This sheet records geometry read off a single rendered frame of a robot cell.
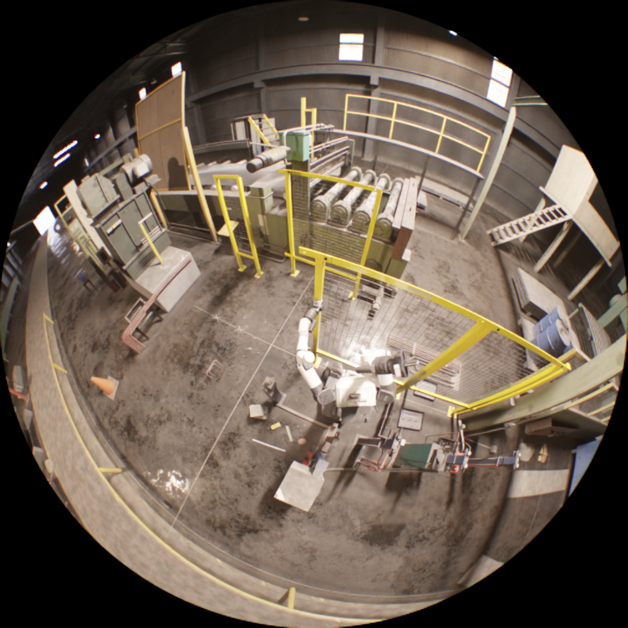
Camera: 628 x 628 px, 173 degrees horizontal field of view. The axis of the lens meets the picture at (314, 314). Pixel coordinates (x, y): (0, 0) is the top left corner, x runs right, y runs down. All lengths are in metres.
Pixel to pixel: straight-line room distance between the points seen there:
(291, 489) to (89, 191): 4.35
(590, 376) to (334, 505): 2.89
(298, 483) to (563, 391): 2.41
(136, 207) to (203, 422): 3.54
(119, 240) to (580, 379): 5.90
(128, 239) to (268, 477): 4.15
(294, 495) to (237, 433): 1.33
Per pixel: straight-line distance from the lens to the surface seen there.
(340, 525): 2.95
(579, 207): 8.76
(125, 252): 4.15
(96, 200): 3.94
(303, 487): 1.74
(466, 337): 1.55
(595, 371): 2.28
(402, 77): 11.12
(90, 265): 5.88
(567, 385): 2.39
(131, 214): 4.10
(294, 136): 2.82
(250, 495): 2.87
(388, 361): 0.94
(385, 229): 3.03
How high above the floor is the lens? 2.64
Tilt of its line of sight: 57 degrees down
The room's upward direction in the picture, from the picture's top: 2 degrees clockwise
